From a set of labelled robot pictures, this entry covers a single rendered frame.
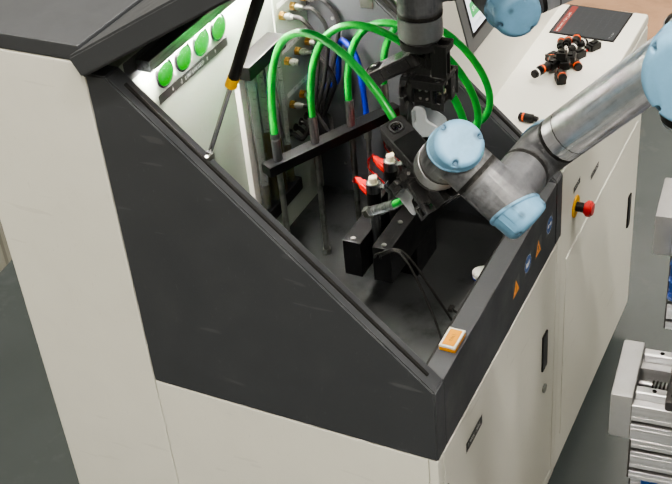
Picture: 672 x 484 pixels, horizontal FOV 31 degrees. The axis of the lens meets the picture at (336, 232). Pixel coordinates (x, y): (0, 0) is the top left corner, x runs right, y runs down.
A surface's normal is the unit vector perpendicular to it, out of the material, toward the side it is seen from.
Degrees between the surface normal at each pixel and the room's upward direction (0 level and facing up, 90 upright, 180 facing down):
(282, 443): 90
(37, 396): 0
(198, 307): 90
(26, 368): 0
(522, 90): 0
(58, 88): 90
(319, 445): 90
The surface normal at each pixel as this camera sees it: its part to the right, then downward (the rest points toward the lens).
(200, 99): 0.90, 0.19
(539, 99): -0.08, -0.81
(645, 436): -0.34, 0.57
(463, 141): 0.13, -0.18
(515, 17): 0.26, 0.55
